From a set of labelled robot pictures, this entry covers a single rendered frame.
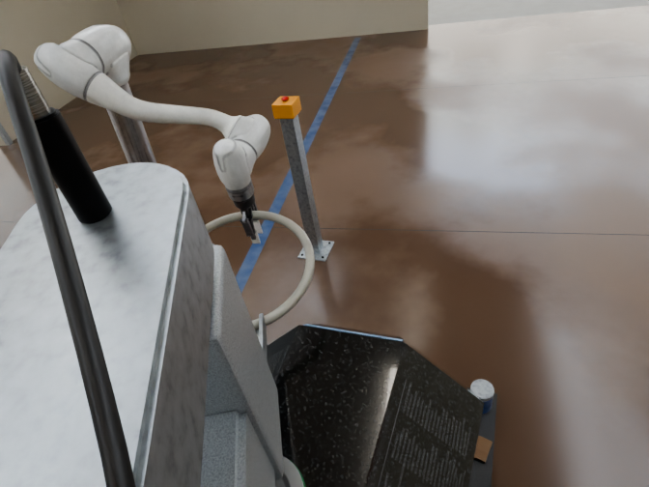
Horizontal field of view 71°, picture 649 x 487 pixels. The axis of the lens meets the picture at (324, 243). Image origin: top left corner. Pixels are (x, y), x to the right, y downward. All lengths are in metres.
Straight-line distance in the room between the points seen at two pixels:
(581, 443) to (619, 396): 0.31
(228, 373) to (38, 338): 0.26
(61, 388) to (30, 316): 0.11
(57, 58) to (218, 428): 1.21
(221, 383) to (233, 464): 0.11
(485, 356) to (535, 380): 0.25
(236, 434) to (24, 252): 0.36
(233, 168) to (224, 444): 0.94
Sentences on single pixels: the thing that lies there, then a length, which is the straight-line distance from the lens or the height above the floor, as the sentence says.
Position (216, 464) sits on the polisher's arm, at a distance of 0.69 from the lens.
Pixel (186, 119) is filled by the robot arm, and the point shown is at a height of 1.46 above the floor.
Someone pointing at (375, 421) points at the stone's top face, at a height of 0.87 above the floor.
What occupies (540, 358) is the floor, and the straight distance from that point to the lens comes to 2.57.
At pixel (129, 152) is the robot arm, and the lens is 1.88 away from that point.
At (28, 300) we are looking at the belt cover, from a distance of 0.54.
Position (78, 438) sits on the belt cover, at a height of 1.74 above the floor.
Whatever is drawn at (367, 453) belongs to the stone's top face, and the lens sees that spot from 1.28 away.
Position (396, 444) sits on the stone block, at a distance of 1.33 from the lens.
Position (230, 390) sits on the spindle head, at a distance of 0.69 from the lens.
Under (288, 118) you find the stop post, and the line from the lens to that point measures 2.55.
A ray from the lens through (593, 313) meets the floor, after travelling 2.83.
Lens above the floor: 2.02
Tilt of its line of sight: 39 degrees down
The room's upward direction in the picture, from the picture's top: 11 degrees counter-clockwise
